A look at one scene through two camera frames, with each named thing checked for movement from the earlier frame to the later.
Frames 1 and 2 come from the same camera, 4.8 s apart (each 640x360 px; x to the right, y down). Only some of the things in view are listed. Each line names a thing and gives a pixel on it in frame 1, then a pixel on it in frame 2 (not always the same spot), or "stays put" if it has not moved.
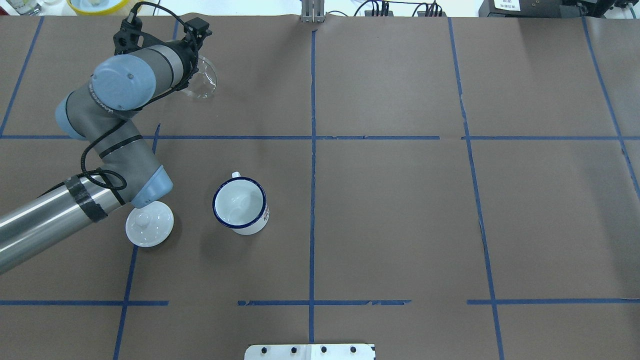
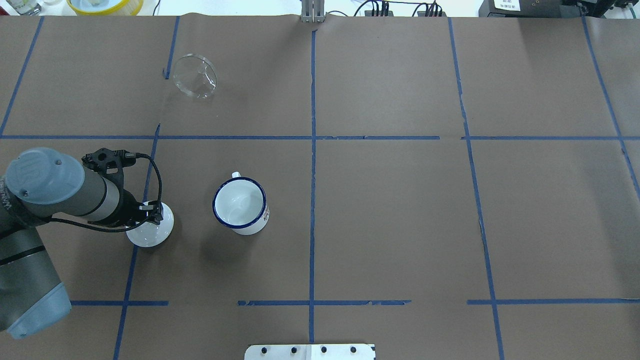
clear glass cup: (202, 83) stays put
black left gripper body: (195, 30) → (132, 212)
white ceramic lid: (150, 225) stays put
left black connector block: (379, 13) stays put
